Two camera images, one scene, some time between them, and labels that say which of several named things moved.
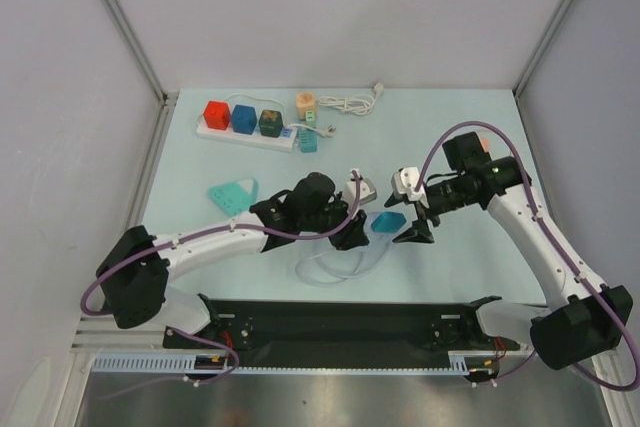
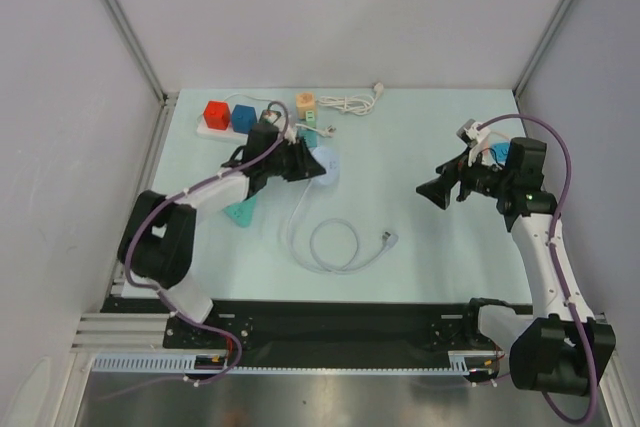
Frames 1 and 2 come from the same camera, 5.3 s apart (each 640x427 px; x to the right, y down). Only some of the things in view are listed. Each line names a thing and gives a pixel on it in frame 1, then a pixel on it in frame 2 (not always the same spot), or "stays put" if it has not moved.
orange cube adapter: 305,101 stays put
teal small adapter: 308,141 stays put
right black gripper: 426,212 to 454,181
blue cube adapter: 244,119 stays put
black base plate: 344,327 stays put
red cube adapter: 217,115 stays put
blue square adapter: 388,222 to 501,148
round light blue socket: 336,267 to 326,167
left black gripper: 352,236 to 306,166
